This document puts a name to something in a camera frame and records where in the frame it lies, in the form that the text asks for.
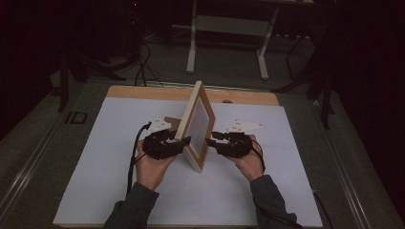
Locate person's left hand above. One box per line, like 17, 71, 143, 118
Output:
135, 147, 177, 192

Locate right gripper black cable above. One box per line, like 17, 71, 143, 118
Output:
252, 138, 334, 229

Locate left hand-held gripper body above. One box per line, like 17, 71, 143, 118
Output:
141, 115, 177, 161

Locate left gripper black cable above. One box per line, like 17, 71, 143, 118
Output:
125, 121, 153, 197

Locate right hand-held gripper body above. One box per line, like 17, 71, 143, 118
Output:
219, 118, 264, 159

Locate metal floor rail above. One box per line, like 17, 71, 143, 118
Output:
0, 117, 65, 218
309, 100, 374, 229

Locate wooden photo frame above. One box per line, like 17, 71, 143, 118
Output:
164, 80, 217, 174

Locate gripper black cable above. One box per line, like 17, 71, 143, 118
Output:
252, 138, 334, 229
125, 121, 153, 197

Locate white metal table frame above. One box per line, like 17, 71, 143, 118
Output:
185, 0, 281, 81

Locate black metal stand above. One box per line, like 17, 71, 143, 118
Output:
270, 30, 339, 130
56, 47, 128, 113

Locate black floor socket plate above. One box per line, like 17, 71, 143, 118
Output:
64, 111, 89, 125

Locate black floor cables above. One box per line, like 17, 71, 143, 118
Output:
133, 40, 165, 88

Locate person's right hand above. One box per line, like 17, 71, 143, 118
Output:
228, 134, 266, 182

